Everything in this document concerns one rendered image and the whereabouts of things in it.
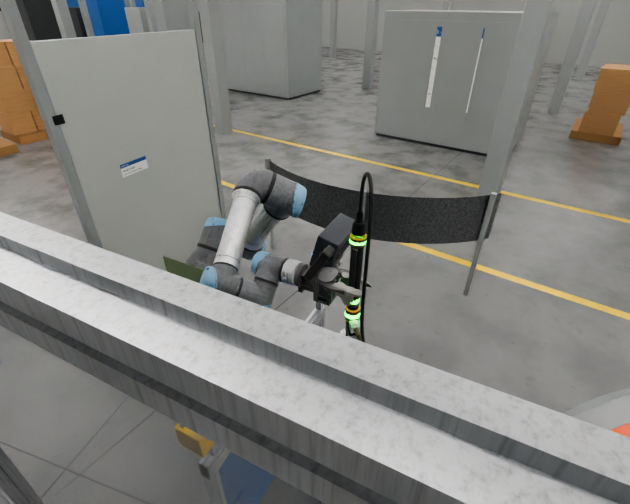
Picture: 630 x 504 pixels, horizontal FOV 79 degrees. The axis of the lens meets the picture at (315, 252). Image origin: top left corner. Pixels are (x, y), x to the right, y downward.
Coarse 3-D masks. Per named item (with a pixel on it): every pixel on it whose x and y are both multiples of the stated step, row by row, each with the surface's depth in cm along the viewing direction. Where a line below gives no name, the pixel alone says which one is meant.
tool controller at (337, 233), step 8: (344, 216) 194; (336, 224) 187; (344, 224) 189; (328, 232) 181; (336, 232) 182; (344, 232) 184; (320, 240) 178; (328, 240) 176; (336, 240) 177; (344, 240) 181; (320, 248) 180; (336, 248) 176; (344, 248) 189; (312, 256) 185; (336, 256) 181; (328, 264) 183; (336, 264) 187
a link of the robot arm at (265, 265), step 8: (256, 256) 116; (264, 256) 115; (272, 256) 115; (280, 256) 115; (256, 264) 115; (264, 264) 114; (272, 264) 113; (280, 264) 112; (256, 272) 116; (264, 272) 113; (272, 272) 113; (280, 272) 112; (272, 280) 113; (280, 280) 113
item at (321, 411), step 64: (0, 256) 19; (64, 256) 19; (0, 320) 20; (64, 320) 16; (128, 320) 15; (192, 320) 16; (256, 320) 15; (128, 384) 16; (192, 384) 14; (256, 384) 13; (320, 384) 13; (384, 384) 13; (448, 384) 13; (256, 448) 14; (320, 448) 12; (384, 448) 11; (448, 448) 11; (512, 448) 11; (576, 448) 11
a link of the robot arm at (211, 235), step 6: (210, 222) 159; (216, 222) 159; (222, 222) 159; (204, 228) 160; (210, 228) 159; (216, 228) 159; (222, 228) 160; (204, 234) 159; (210, 234) 158; (216, 234) 158; (222, 234) 159; (204, 240) 158; (210, 240) 158; (216, 240) 158; (210, 246) 158; (216, 246) 159
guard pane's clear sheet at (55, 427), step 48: (0, 336) 28; (0, 384) 36; (48, 384) 28; (96, 384) 23; (0, 432) 50; (48, 432) 37; (96, 432) 29; (144, 432) 24; (192, 432) 20; (48, 480) 52; (96, 480) 37; (144, 480) 29; (192, 480) 24; (240, 480) 20
